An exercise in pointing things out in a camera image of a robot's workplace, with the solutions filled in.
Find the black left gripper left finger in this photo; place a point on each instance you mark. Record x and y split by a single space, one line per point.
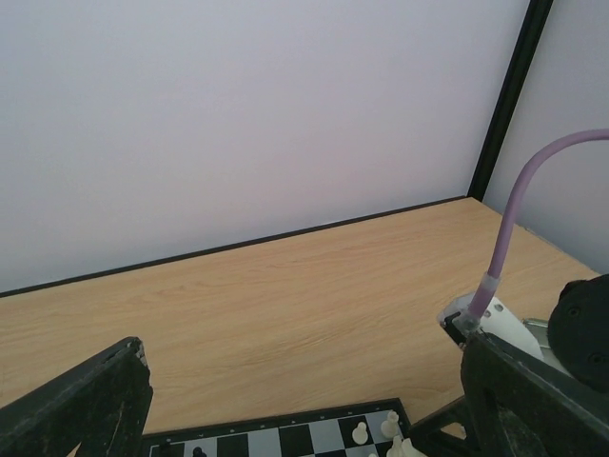
97 408

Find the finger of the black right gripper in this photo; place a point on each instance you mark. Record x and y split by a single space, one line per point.
427 435

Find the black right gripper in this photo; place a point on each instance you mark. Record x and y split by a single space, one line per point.
578 331

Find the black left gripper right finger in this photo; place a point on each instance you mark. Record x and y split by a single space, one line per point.
520 406

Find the black white chess board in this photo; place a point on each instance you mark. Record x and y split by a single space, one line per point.
322 432

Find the black chess piece row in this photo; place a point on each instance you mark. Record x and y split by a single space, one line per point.
180 450

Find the silver metal tray right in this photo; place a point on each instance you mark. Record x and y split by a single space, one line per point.
538 328

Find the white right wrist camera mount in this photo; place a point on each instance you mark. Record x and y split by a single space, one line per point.
497 320

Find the black enclosure frame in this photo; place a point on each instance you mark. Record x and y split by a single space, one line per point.
521 59

